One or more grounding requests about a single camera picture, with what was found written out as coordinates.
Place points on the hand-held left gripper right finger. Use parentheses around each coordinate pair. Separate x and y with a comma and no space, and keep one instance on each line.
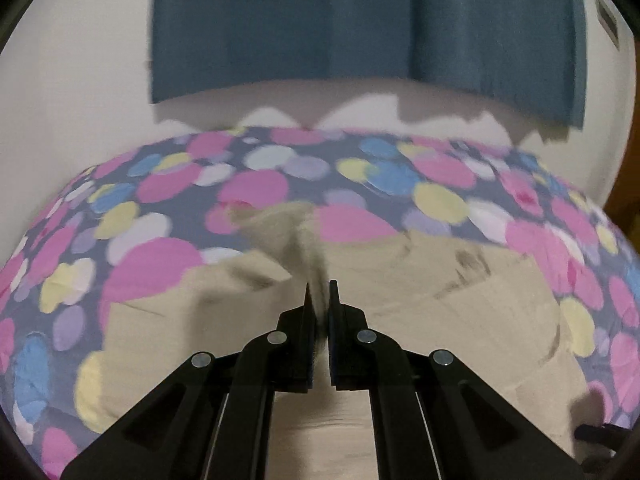
(334,345)

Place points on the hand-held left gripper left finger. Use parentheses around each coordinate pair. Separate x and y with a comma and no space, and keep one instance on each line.
(309,340)

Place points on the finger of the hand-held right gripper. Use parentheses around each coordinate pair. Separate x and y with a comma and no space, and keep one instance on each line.
(600,434)

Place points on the beige small garment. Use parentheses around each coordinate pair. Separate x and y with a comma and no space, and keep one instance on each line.
(450,330)

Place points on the floral dotted bedsheet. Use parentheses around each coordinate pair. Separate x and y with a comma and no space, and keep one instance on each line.
(260,185)

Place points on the brown wooden furniture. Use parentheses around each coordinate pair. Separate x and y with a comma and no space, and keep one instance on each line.
(625,205)

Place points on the white headboard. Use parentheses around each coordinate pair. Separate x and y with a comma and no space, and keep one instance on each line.
(280,100)

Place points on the blue curtain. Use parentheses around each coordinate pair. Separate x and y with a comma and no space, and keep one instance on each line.
(310,20)

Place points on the white wall unit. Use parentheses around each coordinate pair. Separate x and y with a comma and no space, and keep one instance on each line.
(606,16)

